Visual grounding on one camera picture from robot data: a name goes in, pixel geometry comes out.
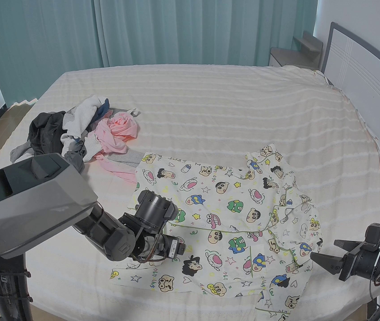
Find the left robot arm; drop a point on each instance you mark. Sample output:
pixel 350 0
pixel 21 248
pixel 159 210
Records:
pixel 42 206

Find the white printed pyjama top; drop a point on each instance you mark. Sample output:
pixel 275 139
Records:
pixel 230 212

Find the bed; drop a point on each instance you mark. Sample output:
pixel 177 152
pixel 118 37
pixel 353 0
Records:
pixel 226 105

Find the light grey garment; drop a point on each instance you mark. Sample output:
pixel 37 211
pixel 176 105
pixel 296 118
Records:
pixel 126 159

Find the pile of clothes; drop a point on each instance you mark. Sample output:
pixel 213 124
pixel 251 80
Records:
pixel 82 112

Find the grey bedside table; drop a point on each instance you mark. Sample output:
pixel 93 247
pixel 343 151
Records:
pixel 290 57

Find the dark grey garment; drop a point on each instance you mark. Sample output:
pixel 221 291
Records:
pixel 76 161

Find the pink garment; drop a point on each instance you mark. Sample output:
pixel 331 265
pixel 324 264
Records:
pixel 119 129

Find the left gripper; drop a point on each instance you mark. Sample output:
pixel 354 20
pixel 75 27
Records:
pixel 173 246

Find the black garment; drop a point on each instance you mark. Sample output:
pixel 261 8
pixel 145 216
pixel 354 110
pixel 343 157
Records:
pixel 46 132

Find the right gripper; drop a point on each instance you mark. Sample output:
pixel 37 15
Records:
pixel 364 266

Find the blue-green curtain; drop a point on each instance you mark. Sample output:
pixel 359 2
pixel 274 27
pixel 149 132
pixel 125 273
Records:
pixel 42 38
pixel 203 18

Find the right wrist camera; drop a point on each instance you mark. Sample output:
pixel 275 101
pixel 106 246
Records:
pixel 375 236

